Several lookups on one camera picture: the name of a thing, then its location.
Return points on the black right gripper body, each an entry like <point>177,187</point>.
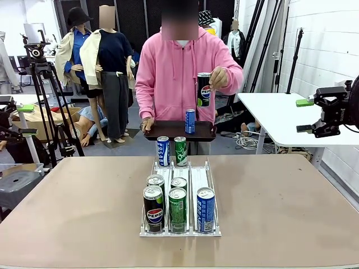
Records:
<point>336,106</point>

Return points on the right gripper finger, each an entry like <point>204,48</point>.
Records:
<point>305,102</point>
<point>305,128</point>

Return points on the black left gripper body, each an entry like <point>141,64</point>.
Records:
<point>4,116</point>

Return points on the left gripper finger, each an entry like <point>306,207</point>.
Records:
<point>25,107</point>
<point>28,130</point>

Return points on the black Pepsi can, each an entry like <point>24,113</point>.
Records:
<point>153,213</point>
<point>204,96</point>
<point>155,180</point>

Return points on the blue Pocari Sweat can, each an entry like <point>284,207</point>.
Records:
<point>163,152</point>
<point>190,123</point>
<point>205,213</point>

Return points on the dark brown serving tray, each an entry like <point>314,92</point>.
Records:
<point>168,131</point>

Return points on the person's left forearm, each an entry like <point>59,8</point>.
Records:
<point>235,81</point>

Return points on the person's right forearm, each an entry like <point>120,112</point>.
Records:
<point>146,106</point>

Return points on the person in pink hoodie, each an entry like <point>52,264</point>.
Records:
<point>174,73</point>

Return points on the person's left hand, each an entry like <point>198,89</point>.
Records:
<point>220,78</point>

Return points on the person's right hand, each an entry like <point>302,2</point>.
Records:
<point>147,125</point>

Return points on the large white table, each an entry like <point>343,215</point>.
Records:
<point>280,117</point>

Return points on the black office chair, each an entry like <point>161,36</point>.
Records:
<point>21,67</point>

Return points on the brown cardboard box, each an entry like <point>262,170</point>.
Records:
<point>68,112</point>

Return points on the mannequin in gray coat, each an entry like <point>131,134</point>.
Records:
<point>5,64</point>

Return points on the gray plastic stool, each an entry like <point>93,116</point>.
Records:
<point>16,185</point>

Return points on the kneeling mannequin in denim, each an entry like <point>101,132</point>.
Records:
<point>84,113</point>

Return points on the black light stand pole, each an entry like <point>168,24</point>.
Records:
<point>256,28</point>
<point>269,28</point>
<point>283,42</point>

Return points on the mannequin with blue shirt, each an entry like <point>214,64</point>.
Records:
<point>75,47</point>

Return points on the mannequin in black white jacket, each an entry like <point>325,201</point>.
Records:
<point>235,42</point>

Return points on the mannequin with navy top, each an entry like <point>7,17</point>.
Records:
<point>112,50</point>

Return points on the black bucket hat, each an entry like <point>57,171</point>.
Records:
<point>77,16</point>

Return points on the white can dispenser rack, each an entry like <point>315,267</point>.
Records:
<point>200,173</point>

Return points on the mannequin in yellow hoodie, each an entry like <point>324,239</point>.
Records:
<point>212,32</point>

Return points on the green Chilsung cider can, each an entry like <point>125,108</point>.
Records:
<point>177,213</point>
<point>181,152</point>
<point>179,182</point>

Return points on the patterned bucket hat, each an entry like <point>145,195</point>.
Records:
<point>207,17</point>

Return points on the black camera tripod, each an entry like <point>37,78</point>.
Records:
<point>42,68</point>

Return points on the black tripod camera head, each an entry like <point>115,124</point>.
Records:
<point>36,52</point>

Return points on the dark mannequin base plate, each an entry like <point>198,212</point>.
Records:
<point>131,133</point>

